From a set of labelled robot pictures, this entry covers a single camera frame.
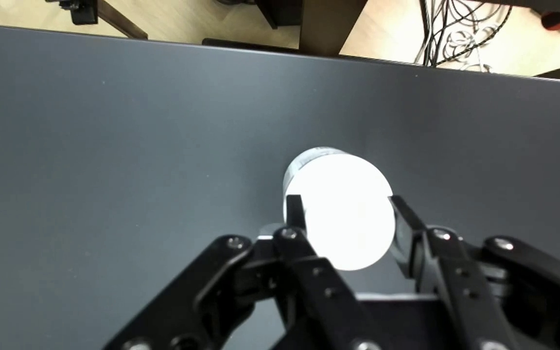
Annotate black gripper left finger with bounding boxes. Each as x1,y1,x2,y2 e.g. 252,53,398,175
103,195,357,350

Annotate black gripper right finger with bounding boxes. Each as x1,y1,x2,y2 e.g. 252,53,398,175
390,195,560,350

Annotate white plastic bottle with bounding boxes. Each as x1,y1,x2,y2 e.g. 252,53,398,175
281,146,394,270

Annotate tangled black cables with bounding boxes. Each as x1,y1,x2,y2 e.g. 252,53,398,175
414,0,515,70

